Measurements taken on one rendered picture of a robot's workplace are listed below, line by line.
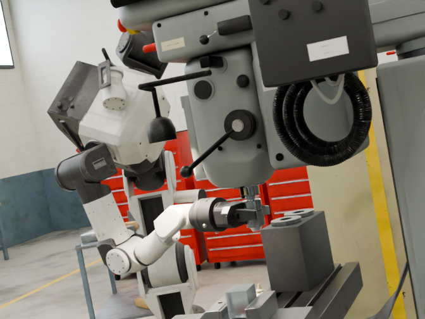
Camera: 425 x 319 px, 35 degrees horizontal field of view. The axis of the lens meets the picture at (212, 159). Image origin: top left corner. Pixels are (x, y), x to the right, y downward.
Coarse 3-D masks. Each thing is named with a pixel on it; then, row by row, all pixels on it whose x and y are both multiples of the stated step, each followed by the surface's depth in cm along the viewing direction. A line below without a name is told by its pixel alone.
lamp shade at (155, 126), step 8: (152, 120) 167; (160, 120) 166; (168, 120) 167; (152, 128) 166; (160, 128) 165; (168, 128) 166; (152, 136) 166; (160, 136) 165; (168, 136) 166; (176, 136) 168
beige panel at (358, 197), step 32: (352, 160) 327; (384, 160) 322; (320, 192) 335; (352, 192) 329; (384, 192) 323; (352, 224) 331; (384, 224) 325; (352, 256) 333; (384, 256) 327; (384, 288) 329
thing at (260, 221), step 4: (256, 204) 163; (260, 204) 164; (244, 208) 164; (248, 208) 163; (252, 208) 163; (256, 208) 163; (260, 208) 164; (260, 212) 164; (260, 216) 164; (252, 220) 163; (256, 220) 163; (260, 220) 164; (264, 220) 165; (248, 224) 164; (252, 224) 164; (256, 224) 163; (260, 224) 164; (264, 224) 165
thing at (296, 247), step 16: (272, 224) 194; (288, 224) 191; (304, 224) 191; (320, 224) 202; (272, 240) 192; (288, 240) 189; (304, 240) 190; (320, 240) 200; (272, 256) 192; (288, 256) 190; (304, 256) 188; (320, 256) 198; (272, 272) 193; (288, 272) 191; (304, 272) 188; (320, 272) 197; (272, 288) 194; (288, 288) 191; (304, 288) 189
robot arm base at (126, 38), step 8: (120, 40) 210; (128, 40) 204; (120, 48) 207; (128, 48) 204; (120, 56) 207; (128, 64) 206; (136, 64) 207; (144, 64) 209; (152, 72) 210; (160, 72) 211
